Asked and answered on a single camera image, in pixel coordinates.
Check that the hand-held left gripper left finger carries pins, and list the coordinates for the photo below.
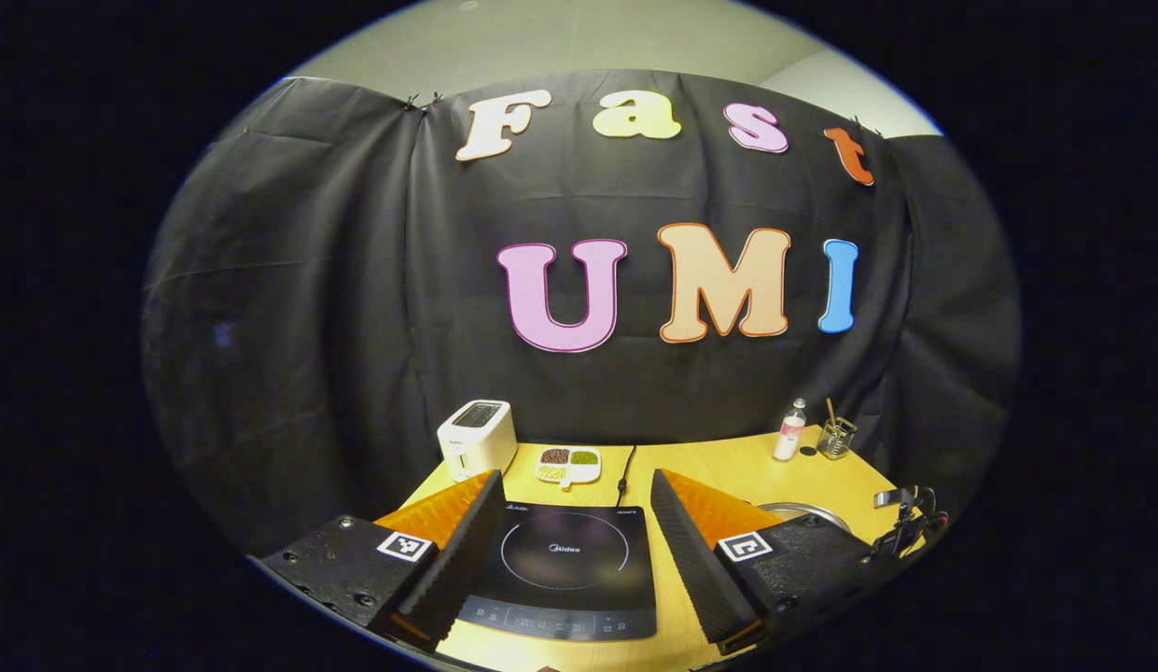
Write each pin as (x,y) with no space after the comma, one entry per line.
(467,560)

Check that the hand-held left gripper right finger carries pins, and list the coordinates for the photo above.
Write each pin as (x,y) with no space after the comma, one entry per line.
(695,569)

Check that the black induction cooktop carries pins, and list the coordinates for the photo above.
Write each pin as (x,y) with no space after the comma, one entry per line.
(565,579)

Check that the white toaster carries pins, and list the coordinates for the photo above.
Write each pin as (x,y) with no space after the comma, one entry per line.
(476,439)

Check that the white divided dish of beans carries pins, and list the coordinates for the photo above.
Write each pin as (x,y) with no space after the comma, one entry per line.
(569,467)

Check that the wooden stick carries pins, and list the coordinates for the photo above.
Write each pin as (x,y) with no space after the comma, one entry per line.
(830,411)

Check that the clear bottle with pink label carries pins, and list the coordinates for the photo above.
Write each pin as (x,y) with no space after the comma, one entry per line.
(789,439)

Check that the black backdrop cloth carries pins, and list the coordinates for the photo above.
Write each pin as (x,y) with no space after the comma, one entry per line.
(308,280)

